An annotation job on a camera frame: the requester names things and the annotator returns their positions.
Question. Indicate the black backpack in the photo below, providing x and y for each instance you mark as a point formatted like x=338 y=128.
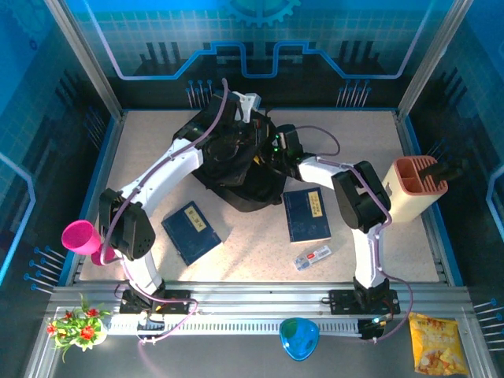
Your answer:
x=240 y=177

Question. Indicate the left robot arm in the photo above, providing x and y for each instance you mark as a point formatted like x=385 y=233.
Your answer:
x=173 y=169

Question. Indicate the aluminium frame post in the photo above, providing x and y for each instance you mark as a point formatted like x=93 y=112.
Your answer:
x=84 y=59
x=431 y=59

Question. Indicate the black object in holder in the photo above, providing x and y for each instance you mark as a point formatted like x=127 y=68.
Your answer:
x=443 y=169

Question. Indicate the clear plastic stationery box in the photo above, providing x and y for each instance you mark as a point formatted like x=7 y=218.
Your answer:
x=312 y=258

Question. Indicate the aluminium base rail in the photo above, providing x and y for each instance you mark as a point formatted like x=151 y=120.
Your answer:
x=256 y=297

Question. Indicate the blue book small yellow label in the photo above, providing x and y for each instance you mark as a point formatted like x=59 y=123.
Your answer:
x=193 y=234

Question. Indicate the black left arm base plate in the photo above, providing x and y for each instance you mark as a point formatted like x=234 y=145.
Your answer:
x=177 y=303

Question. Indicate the potted artificial flowers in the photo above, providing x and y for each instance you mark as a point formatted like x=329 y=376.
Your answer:
x=80 y=330

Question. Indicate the blue plastic bowl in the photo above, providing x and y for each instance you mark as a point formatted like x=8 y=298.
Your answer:
x=298 y=338

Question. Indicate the pink plastic cup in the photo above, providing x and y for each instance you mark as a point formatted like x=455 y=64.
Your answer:
x=80 y=238

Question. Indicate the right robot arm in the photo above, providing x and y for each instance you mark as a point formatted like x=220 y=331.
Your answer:
x=366 y=252

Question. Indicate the beige holder pink insert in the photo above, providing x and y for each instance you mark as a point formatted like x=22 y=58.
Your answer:
x=409 y=201

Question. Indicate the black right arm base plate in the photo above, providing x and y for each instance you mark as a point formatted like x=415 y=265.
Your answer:
x=342 y=302

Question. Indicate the blue book long yellow label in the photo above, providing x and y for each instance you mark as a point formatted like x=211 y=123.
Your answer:
x=308 y=216

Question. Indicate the yellow chips bag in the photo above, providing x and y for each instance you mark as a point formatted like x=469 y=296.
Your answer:
x=437 y=346

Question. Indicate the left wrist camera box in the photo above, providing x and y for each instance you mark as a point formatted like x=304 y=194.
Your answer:
x=246 y=104

